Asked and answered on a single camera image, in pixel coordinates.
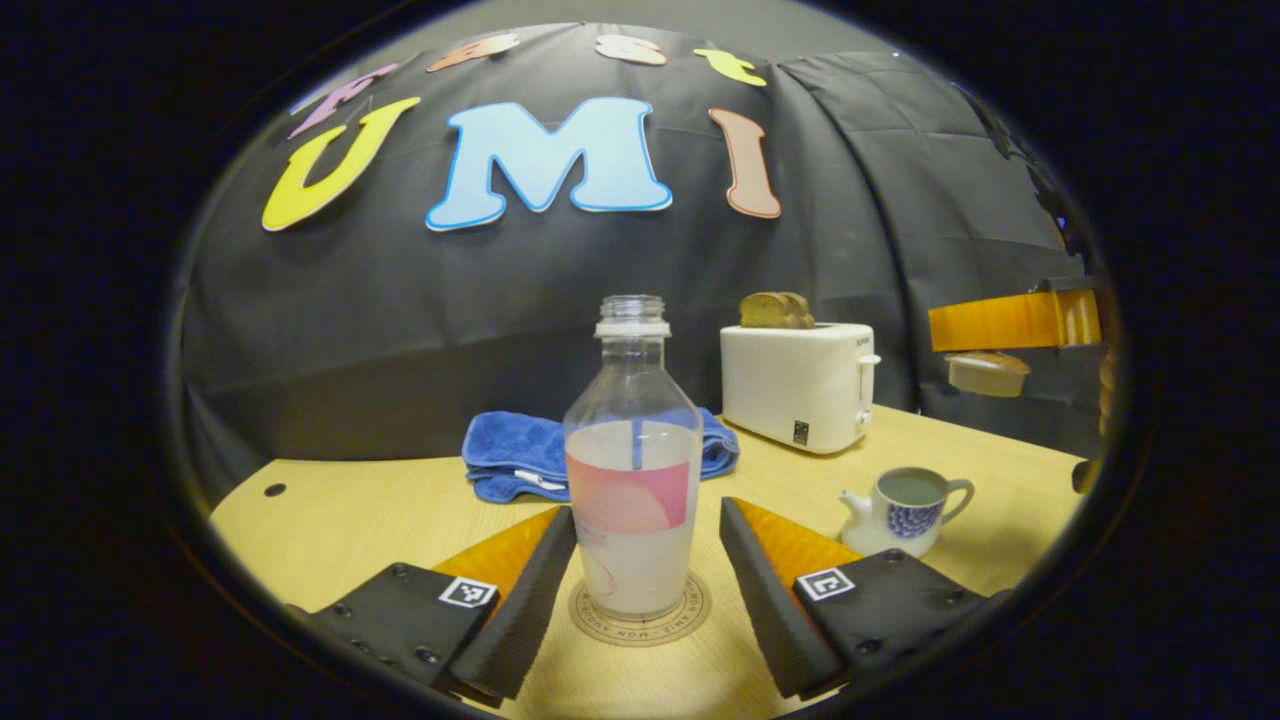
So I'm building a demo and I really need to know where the black backdrop cloth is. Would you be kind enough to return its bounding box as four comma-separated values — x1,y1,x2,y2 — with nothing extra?
170,22,1111,501

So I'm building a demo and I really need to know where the white toaster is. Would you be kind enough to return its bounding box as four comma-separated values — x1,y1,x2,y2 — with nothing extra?
720,322,882,456

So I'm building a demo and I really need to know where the clear plastic water bottle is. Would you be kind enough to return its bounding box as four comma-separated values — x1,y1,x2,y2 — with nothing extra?
563,294,704,621

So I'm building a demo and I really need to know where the blue folded towel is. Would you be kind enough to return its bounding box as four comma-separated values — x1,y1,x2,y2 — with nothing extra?
461,407,741,504

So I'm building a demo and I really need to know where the round cork coaster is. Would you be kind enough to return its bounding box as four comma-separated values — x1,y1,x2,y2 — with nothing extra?
568,570,713,648

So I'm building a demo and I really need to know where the white blue teacup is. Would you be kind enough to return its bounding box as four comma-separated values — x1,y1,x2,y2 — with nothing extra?
838,466,976,559

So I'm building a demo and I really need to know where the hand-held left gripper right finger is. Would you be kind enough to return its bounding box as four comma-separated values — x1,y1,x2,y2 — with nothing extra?
718,497,1011,701

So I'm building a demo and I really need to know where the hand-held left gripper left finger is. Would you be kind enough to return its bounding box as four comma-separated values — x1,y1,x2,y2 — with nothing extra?
290,505,579,701

